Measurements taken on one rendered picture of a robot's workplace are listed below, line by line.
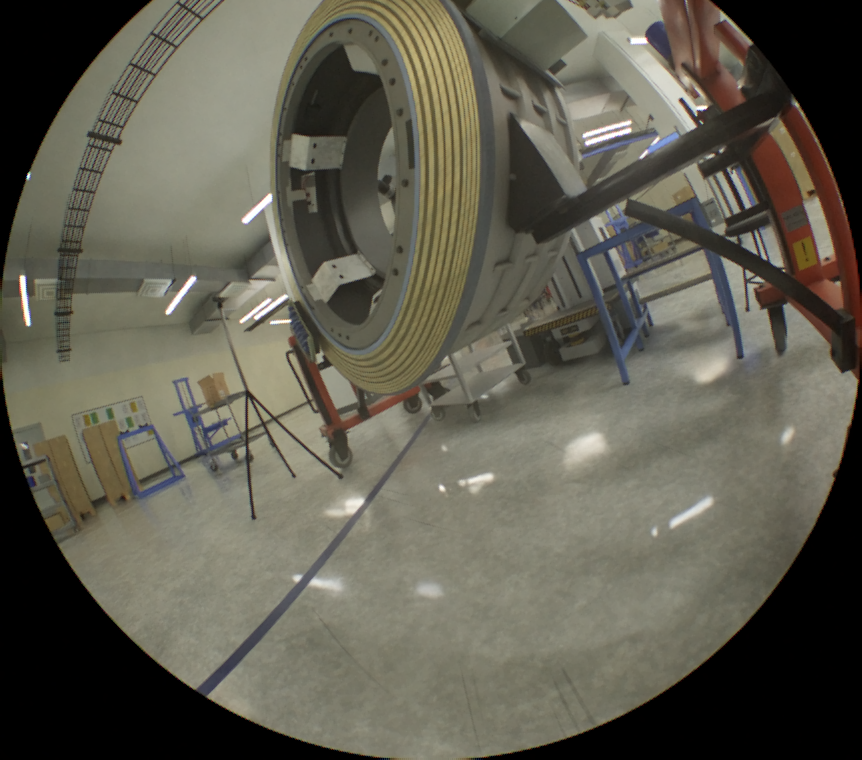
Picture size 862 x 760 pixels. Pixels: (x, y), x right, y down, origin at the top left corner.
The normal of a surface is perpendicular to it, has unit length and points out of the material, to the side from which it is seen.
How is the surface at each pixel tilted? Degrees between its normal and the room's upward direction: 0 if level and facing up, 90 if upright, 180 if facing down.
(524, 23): 180
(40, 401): 90
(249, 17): 180
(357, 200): 115
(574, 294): 90
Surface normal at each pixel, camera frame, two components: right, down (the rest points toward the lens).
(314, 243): 0.55, -0.19
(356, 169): 0.64, 0.56
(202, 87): 0.40, 0.91
